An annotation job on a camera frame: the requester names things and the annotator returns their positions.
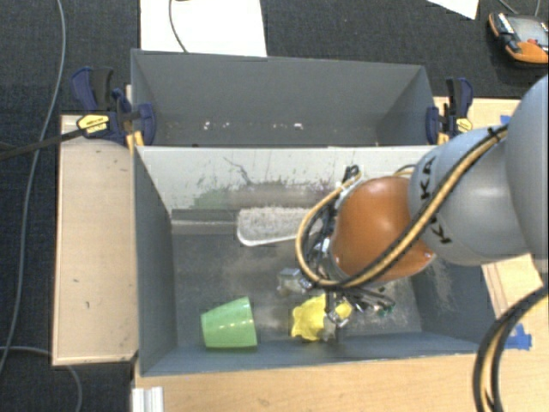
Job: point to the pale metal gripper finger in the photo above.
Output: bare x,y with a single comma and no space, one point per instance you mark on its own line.
338,321

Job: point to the yellow crumpled cloth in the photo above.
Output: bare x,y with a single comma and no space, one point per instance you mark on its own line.
309,318

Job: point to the small silver-grey block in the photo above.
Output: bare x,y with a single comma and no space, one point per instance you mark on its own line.
290,280

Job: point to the white scrubbing brush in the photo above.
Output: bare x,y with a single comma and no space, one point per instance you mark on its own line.
268,225

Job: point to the green plastic cup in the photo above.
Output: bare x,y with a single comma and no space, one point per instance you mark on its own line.
229,324

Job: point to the grey metal bin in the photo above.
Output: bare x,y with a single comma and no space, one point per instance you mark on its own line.
223,273

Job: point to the pale wood board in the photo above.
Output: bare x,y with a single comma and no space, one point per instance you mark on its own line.
96,247

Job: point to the black cylinder on white bracket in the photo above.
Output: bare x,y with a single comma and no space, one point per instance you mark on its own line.
328,303

